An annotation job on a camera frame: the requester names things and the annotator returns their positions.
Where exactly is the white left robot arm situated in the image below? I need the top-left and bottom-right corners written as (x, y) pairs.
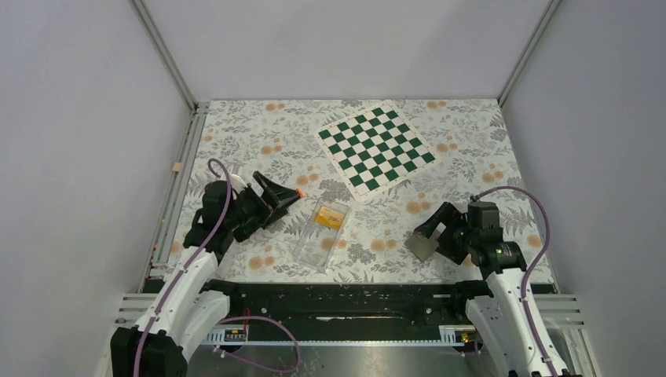
top-left (110, 172), bottom-right (303, 376)

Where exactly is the floral tablecloth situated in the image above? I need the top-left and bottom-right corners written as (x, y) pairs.
top-left (163, 99), bottom-right (542, 283)

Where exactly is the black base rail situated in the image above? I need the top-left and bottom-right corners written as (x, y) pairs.
top-left (202, 280), bottom-right (495, 342)

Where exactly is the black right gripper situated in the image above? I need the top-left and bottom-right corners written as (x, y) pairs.
top-left (413, 201), bottom-right (478, 265)

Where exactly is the grey leather card holder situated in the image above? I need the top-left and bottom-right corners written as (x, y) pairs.
top-left (404, 224), bottom-right (445, 262)

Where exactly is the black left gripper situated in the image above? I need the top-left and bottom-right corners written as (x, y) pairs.
top-left (225, 172), bottom-right (299, 229)

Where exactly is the green white chessboard mat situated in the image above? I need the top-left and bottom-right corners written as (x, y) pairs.
top-left (313, 101), bottom-right (439, 202)

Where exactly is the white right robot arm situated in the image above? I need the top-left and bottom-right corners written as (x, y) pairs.
top-left (404, 200), bottom-right (574, 376)

